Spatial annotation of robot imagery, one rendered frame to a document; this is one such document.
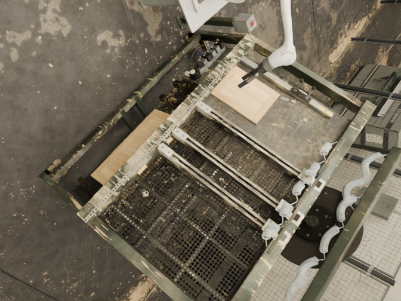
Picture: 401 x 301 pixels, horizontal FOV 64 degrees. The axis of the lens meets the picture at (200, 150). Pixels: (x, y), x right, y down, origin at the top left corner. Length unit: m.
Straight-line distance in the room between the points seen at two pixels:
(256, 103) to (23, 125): 1.96
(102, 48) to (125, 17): 0.37
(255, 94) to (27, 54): 1.88
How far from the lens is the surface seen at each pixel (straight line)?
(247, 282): 2.35
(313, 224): 3.02
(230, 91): 2.89
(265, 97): 2.91
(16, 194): 3.25
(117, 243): 2.44
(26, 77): 2.98
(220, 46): 3.07
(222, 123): 2.66
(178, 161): 2.51
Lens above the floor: 2.82
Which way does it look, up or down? 41 degrees down
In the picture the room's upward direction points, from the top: 114 degrees clockwise
